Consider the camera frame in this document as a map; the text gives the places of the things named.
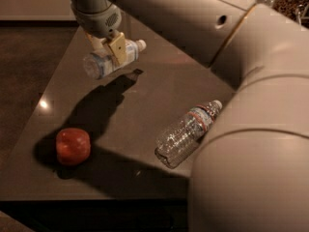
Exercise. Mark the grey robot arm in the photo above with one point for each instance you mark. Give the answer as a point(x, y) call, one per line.
point(252, 170)

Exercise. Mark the blue labelled plastic bottle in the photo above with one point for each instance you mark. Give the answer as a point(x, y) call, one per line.
point(99, 63)

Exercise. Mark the clear water bottle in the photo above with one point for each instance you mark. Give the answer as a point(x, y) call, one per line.
point(178, 141)

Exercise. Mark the jar of brown nuts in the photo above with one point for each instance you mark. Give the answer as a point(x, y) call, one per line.
point(296, 10)

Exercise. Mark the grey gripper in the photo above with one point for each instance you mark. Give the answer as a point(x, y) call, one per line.
point(98, 23)

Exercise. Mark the red apple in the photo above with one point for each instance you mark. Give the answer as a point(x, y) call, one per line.
point(72, 146)

